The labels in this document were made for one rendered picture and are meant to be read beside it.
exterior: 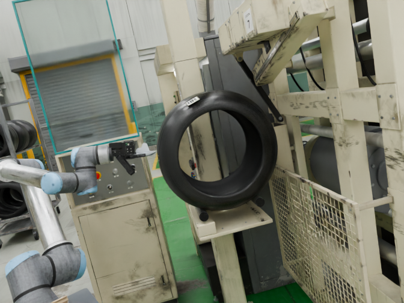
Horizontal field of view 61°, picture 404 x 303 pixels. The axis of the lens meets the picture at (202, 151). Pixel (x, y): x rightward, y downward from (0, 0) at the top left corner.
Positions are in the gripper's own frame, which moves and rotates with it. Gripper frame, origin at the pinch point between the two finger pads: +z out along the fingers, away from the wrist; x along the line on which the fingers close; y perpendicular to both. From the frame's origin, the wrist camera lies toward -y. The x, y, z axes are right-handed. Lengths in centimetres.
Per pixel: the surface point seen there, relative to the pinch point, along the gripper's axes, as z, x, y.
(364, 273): 69, -60, -41
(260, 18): 44, -35, 52
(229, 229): 32, -10, -39
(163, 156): 4.6, -9.9, 0.0
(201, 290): 26, 78, -121
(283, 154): 73, 20, -11
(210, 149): 32.2, 26.7, -5.3
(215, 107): 29.5, -12.2, 19.7
